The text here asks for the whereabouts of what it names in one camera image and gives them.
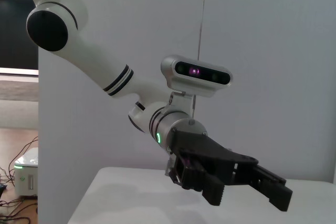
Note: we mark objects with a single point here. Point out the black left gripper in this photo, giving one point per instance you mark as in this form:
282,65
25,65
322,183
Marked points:
199,150

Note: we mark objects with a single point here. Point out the left gripper silver connector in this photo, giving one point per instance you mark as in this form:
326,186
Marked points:
170,169

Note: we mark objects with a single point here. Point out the white box device green light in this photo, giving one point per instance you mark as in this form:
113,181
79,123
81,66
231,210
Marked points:
26,174

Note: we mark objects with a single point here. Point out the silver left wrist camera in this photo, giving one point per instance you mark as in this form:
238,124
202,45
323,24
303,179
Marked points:
194,72

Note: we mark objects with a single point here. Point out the dark wall screen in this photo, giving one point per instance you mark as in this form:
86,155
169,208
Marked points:
15,32

